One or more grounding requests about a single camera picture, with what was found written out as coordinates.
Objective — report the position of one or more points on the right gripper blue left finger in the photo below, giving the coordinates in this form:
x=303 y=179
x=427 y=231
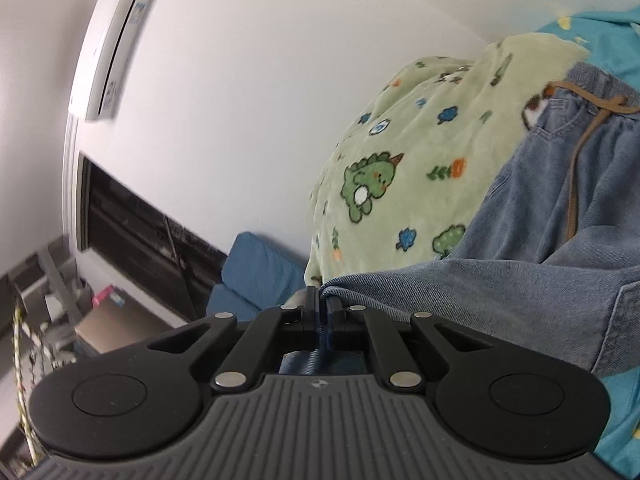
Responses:
x=264 y=342

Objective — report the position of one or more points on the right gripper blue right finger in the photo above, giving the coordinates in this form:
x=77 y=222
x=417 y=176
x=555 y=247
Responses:
x=372 y=333

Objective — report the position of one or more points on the blue denim jeans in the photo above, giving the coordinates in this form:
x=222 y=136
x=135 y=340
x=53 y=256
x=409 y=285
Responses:
x=551 y=259

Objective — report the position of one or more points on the brown cardboard box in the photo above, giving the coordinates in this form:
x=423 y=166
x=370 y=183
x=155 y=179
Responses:
x=108 y=326

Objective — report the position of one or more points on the green dinosaur fleece blanket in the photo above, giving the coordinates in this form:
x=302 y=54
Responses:
x=409 y=174

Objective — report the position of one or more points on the white air conditioner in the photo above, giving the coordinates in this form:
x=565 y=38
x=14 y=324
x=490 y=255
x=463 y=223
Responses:
x=110 y=39

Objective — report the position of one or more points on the teal smiley bed sheet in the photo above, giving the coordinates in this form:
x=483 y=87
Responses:
x=612 y=39

